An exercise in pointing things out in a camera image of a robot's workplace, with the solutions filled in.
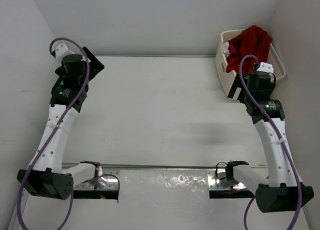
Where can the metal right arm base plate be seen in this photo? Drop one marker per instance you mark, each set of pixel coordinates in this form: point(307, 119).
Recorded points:
point(216, 181)

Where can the cream plastic laundry basket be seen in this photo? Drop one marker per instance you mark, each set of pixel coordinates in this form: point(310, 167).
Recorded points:
point(226, 79)

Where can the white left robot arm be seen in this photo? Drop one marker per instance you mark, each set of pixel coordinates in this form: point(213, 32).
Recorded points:
point(47, 178)

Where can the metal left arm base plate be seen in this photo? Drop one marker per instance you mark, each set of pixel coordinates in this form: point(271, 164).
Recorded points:
point(108, 182)

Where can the white t shirt in basket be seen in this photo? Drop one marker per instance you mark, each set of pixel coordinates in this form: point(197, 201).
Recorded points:
point(226, 48)

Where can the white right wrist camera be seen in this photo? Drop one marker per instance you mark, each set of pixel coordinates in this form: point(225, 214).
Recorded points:
point(265, 67)

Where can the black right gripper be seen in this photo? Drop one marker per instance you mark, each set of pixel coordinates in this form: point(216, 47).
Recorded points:
point(238, 82)

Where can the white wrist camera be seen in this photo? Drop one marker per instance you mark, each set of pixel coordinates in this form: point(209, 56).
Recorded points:
point(265, 67)
point(61, 51)

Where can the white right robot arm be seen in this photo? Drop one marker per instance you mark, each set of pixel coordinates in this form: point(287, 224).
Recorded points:
point(283, 190)

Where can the red polo t shirt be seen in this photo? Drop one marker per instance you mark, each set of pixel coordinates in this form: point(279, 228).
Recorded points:
point(252, 41)

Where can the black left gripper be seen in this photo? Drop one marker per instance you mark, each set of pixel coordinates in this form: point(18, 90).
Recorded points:
point(95, 67)

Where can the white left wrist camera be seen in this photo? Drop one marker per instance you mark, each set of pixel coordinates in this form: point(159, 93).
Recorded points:
point(61, 51)

